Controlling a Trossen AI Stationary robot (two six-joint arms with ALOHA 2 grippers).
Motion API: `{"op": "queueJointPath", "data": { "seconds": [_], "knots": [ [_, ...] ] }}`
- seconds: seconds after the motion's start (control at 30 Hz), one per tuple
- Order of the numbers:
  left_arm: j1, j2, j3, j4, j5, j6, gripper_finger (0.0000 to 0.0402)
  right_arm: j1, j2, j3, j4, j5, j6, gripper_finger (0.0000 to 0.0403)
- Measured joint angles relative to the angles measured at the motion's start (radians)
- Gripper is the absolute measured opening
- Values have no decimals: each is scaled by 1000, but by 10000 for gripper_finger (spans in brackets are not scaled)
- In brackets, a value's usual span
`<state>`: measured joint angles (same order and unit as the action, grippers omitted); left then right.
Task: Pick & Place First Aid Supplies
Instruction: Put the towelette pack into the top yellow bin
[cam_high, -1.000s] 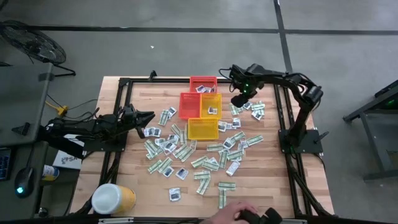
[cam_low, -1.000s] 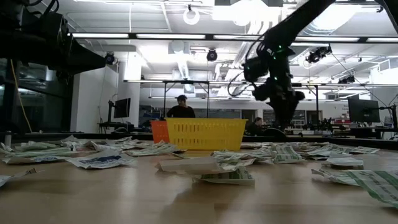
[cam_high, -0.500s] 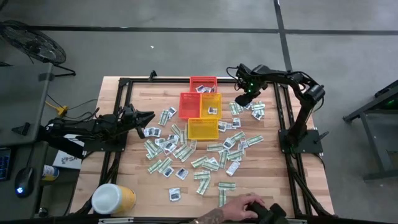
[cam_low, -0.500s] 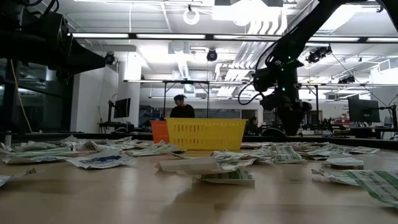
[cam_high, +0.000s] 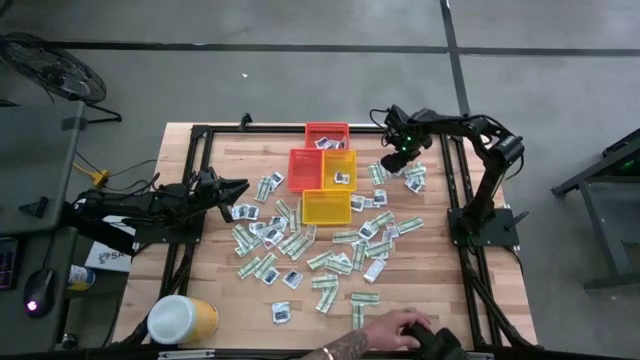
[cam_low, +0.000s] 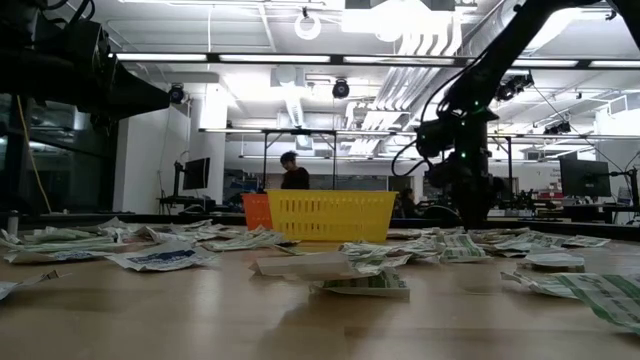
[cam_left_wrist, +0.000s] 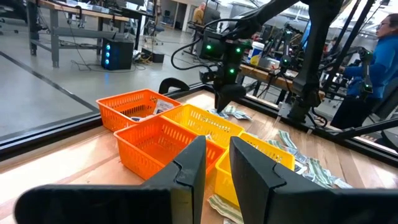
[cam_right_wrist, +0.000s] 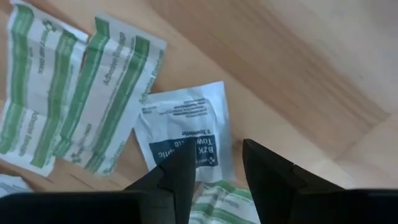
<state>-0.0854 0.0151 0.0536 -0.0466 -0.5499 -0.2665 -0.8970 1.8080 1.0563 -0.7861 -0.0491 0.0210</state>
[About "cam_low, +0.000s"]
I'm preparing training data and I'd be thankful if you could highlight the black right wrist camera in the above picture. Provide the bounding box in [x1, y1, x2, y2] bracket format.
[414, 119, 454, 159]

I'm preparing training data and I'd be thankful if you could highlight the orange plastic basket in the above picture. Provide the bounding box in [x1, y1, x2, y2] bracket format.
[241, 193, 274, 231]

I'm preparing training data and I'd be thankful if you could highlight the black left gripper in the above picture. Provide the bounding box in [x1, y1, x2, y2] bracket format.
[64, 19, 172, 120]

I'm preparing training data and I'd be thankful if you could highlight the black overhead crossbeam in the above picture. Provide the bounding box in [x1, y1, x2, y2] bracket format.
[109, 51, 640, 71]

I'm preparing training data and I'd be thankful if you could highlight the person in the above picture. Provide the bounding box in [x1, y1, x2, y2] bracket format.
[397, 187, 421, 220]
[278, 150, 311, 191]

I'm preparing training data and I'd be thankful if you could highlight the yellow plastic basket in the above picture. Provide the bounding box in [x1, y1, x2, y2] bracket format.
[265, 188, 400, 244]

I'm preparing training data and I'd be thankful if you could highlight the plain white packet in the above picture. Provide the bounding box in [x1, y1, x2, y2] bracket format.
[519, 251, 587, 274]

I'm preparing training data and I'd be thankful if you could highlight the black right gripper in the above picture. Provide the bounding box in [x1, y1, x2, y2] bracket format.
[424, 107, 504, 230]

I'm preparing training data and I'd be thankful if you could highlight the black computer monitor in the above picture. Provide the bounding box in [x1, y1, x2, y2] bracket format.
[558, 158, 613, 199]
[181, 156, 212, 192]

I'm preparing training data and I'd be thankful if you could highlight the black metal gantry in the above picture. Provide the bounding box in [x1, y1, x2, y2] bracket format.
[199, 127, 416, 192]

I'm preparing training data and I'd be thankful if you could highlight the black aluminium table frame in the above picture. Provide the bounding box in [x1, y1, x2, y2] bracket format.
[0, 212, 640, 237]

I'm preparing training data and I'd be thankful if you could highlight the white ring lamp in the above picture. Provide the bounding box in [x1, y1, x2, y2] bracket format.
[293, 12, 323, 42]

